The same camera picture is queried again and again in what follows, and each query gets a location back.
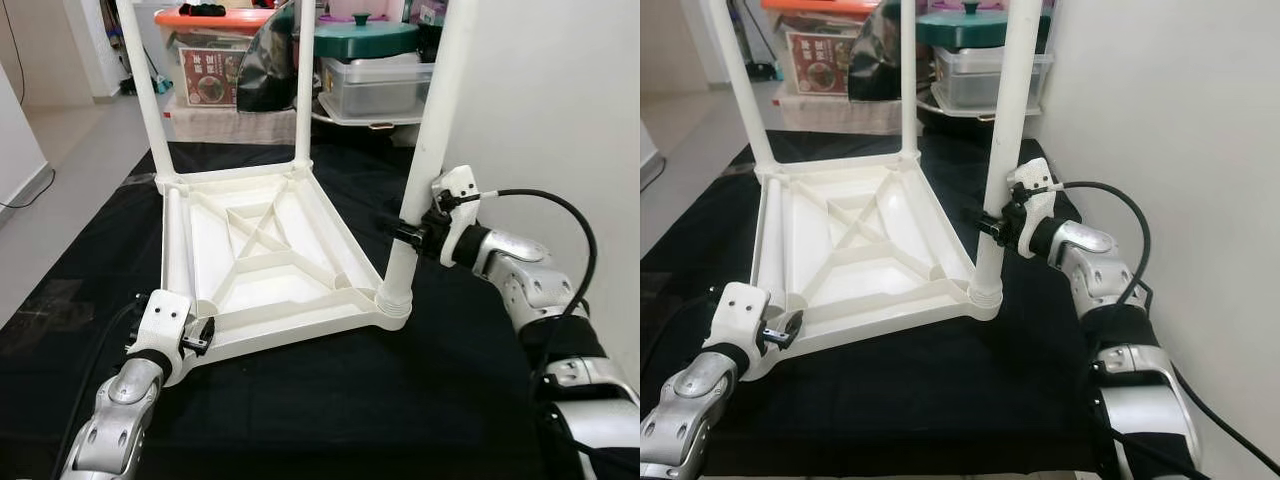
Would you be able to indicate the small black object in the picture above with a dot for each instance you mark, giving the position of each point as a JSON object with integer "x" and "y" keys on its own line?
{"x": 202, "y": 10}

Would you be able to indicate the beige cloth covered platform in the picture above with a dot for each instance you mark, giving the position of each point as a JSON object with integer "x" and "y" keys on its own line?
{"x": 230, "y": 125}
{"x": 830, "y": 112}

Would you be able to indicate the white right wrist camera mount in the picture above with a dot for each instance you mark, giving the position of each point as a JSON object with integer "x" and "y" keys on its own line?
{"x": 460, "y": 185}
{"x": 1030, "y": 180}

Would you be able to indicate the clear box with orange lid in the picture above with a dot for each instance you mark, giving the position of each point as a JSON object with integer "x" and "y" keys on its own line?
{"x": 215, "y": 18}
{"x": 820, "y": 6}

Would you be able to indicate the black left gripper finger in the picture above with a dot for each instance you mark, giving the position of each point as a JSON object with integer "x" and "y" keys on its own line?
{"x": 208, "y": 328}
{"x": 795, "y": 325}

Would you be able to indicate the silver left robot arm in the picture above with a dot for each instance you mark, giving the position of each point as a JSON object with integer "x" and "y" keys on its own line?
{"x": 690, "y": 410}
{"x": 115, "y": 420}

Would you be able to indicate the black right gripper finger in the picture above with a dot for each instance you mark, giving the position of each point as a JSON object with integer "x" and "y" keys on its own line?
{"x": 400, "y": 234}
{"x": 985, "y": 227}

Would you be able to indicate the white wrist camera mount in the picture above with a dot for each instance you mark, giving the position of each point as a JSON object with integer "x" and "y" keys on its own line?
{"x": 460, "y": 185}
{"x": 735, "y": 310}
{"x": 160, "y": 320}
{"x": 1030, "y": 180}

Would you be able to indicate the clear plastic container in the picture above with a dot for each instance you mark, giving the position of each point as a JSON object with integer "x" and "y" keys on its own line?
{"x": 375, "y": 90}
{"x": 970, "y": 80}

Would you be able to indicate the black wok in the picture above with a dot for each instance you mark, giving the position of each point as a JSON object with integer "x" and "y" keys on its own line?
{"x": 380, "y": 126}
{"x": 945, "y": 105}

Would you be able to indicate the white plastic table top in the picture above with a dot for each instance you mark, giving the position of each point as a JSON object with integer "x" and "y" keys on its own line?
{"x": 260, "y": 290}
{"x": 860, "y": 280}

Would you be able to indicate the green round pot lid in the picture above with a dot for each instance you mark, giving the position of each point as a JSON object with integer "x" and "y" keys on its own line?
{"x": 365, "y": 40}
{"x": 965, "y": 28}

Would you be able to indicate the dark package with label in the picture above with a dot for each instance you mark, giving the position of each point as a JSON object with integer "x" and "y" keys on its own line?
{"x": 430, "y": 30}

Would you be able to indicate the glossy black bag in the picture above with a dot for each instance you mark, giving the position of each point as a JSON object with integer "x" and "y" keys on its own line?
{"x": 265, "y": 70}
{"x": 875, "y": 55}

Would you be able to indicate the black tablecloth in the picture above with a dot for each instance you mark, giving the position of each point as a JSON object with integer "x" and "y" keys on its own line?
{"x": 900, "y": 400}
{"x": 350, "y": 400}

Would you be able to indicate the clear tape strip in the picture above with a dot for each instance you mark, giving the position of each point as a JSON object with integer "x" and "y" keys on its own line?
{"x": 50, "y": 300}

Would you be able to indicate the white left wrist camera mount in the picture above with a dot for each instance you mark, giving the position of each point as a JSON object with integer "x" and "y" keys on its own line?
{"x": 735, "y": 310}
{"x": 160, "y": 320}

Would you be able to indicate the red printed carton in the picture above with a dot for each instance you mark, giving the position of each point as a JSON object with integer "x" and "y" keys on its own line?
{"x": 818, "y": 65}
{"x": 210, "y": 80}

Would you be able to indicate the green black floor mop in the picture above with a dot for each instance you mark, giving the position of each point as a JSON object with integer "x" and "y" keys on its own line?
{"x": 145, "y": 85}
{"x": 762, "y": 70}

